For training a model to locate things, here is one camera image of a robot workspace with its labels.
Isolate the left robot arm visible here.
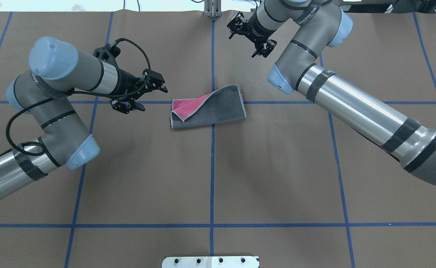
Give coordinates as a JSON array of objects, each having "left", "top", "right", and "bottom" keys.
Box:
[{"left": 0, "top": 36, "right": 168, "bottom": 200}]

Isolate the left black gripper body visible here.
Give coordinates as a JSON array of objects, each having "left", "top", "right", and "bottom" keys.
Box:
[{"left": 116, "top": 71, "right": 148, "bottom": 101}]

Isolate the pink and grey towel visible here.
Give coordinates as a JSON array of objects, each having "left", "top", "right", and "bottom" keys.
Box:
[{"left": 170, "top": 84, "right": 247, "bottom": 129}]

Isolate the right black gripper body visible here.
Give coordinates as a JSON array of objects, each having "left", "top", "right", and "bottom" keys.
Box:
[{"left": 245, "top": 19, "right": 269, "bottom": 44}]

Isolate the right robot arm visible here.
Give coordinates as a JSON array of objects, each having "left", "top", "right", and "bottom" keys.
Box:
[{"left": 227, "top": 0, "right": 436, "bottom": 186}]

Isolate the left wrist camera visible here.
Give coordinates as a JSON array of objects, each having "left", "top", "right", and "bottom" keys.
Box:
[{"left": 92, "top": 44, "right": 121, "bottom": 64}]

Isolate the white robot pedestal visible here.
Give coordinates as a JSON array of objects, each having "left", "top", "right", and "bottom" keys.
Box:
[{"left": 161, "top": 256, "right": 260, "bottom": 268}]

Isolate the aluminium frame post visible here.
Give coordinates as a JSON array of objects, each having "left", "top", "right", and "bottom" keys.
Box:
[{"left": 203, "top": 0, "right": 222, "bottom": 18}]

